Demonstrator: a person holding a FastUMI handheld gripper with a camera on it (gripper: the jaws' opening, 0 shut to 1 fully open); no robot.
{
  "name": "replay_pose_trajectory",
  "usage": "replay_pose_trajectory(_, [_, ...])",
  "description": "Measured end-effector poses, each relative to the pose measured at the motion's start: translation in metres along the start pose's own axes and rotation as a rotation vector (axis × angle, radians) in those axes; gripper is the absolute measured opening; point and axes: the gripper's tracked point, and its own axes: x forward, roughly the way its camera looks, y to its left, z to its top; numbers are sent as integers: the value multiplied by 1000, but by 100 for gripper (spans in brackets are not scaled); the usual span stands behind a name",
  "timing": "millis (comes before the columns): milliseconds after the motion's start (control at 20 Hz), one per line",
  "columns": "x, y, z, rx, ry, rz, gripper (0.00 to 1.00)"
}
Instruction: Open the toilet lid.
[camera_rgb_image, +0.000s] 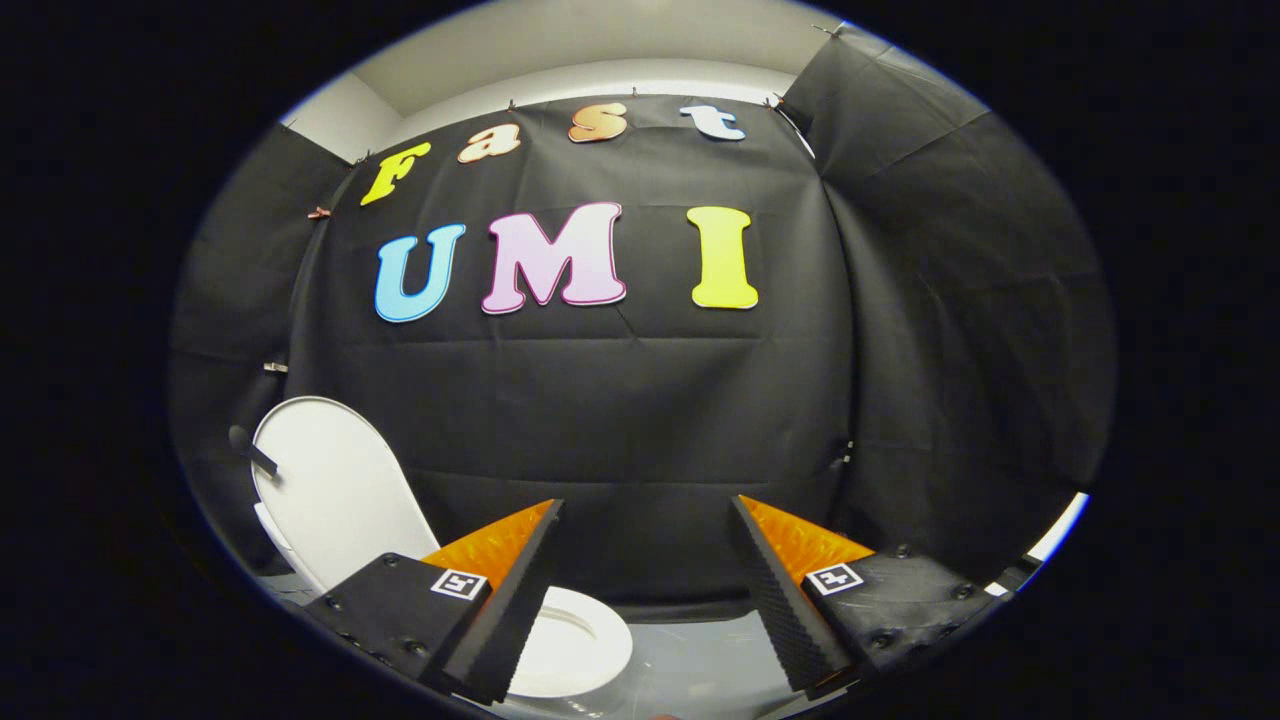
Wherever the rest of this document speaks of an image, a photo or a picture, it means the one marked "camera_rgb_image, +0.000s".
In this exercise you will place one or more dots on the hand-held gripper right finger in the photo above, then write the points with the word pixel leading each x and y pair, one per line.
pixel 780 605

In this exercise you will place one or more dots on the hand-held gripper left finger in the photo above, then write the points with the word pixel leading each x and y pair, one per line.
pixel 510 620

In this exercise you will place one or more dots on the white toilet lid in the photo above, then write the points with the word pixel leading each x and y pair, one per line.
pixel 340 490

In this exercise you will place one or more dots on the white toilet seat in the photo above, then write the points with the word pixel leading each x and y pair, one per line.
pixel 590 650

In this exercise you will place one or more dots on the black backdrop cloth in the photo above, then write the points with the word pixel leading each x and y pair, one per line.
pixel 620 420

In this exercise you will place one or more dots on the small dark rod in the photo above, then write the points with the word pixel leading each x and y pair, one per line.
pixel 255 452

